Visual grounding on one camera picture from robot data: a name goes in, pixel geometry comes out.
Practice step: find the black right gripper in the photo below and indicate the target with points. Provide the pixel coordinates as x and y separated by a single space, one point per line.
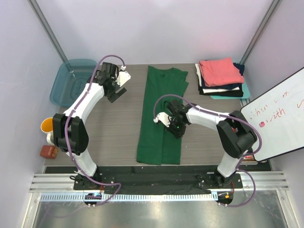
177 133

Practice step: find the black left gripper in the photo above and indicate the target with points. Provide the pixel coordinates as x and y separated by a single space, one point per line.
112 96

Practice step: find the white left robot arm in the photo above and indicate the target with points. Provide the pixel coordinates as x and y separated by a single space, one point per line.
69 130

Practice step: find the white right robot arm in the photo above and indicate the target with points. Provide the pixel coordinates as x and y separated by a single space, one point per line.
236 136

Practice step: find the teal translucent plastic bin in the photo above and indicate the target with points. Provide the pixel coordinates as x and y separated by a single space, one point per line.
70 81

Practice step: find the folded white t shirt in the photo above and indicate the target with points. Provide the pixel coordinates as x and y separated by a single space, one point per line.
214 89

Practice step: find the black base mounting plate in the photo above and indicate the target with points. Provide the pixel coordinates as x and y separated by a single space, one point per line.
150 180

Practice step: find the folded coral t shirt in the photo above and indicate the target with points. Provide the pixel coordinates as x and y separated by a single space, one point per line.
215 71

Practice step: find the white floral mug orange inside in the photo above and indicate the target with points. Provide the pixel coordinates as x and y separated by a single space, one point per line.
47 128

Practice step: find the pink whiteboard magnet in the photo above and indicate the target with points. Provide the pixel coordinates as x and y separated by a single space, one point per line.
262 124

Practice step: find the folded navy t shirt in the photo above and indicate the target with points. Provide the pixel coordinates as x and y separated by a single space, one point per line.
234 82

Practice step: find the red brown block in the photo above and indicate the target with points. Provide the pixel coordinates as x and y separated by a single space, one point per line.
48 152

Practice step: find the white whiteboard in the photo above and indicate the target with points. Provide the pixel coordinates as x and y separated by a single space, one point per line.
282 110

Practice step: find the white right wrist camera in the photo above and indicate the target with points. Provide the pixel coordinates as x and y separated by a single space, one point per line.
163 118

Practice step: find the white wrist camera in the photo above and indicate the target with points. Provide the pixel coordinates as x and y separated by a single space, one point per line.
123 76
163 118

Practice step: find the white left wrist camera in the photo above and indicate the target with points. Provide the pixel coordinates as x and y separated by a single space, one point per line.
123 76

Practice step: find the aluminium extrusion rail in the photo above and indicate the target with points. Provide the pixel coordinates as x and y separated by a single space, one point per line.
255 180

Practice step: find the white slotted cable duct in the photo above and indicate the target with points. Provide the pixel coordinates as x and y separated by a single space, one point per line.
95 197

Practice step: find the left aluminium corner post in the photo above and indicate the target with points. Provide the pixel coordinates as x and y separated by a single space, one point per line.
47 29

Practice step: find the aluminium corner post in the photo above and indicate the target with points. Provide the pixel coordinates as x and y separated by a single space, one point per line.
47 29
274 5

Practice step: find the right aluminium corner post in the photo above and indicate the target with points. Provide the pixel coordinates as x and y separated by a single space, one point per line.
274 5

